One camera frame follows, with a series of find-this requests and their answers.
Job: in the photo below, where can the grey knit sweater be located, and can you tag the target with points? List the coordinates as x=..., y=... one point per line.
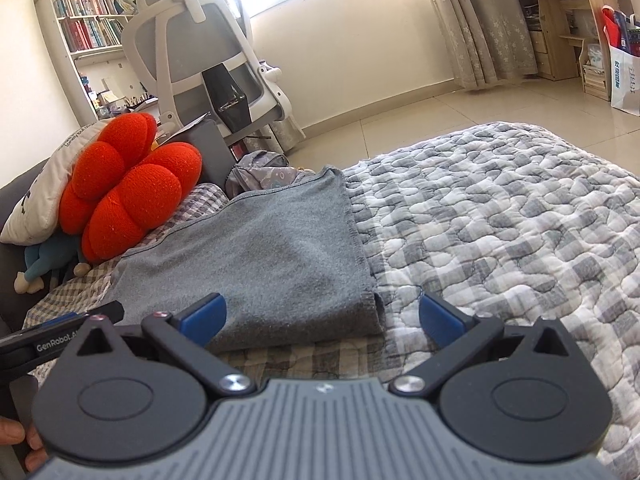
x=260, y=260

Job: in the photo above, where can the grey checked quilt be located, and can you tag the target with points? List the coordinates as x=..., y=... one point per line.
x=500, y=235

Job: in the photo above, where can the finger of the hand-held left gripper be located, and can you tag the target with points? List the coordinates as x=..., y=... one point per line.
x=112, y=310

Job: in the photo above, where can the blue plush toy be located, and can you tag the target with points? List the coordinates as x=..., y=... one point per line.
x=50, y=260

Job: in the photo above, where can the white bookshelf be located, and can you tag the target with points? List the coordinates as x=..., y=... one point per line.
x=85, y=30

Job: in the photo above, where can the grey patterned backpack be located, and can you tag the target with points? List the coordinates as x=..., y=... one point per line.
x=270, y=175

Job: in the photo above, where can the red lobed plush cushion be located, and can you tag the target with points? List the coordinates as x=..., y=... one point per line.
x=130, y=195

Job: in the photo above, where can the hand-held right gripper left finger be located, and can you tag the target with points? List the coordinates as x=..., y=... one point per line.
x=205, y=317

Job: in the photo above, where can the wooden desk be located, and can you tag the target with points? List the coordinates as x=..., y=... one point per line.
x=550, y=15

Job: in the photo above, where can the white mesh office chair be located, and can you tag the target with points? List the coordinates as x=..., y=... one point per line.
x=200, y=45

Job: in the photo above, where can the dark grey box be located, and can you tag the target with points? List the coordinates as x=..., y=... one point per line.
x=210, y=155

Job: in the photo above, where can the person's left hand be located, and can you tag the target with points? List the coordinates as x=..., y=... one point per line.
x=37, y=452

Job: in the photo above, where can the dark grey sofa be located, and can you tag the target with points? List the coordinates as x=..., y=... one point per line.
x=7, y=300

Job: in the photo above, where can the white shopping bag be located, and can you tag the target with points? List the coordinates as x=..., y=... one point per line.
x=625, y=85

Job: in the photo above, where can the paper sheet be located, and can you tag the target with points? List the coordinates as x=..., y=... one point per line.
x=190, y=125

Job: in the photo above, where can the white printed pillow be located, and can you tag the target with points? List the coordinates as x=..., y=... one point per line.
x=45, y=195

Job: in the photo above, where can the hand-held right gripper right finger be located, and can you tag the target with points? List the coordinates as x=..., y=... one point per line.
x=440, y=317

